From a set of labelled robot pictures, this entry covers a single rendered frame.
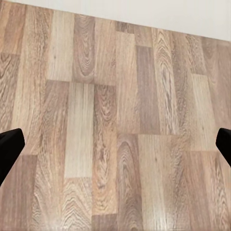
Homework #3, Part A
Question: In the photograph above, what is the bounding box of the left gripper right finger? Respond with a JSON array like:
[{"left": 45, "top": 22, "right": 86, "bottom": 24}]
[{"left": 216, "top": 128, "right": 231, "bottom": 167}]

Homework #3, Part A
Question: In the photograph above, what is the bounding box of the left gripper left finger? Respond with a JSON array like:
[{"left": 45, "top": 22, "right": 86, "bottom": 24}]
[{"left": 0, "top": 128, "right": 25, "bottom": 186}]

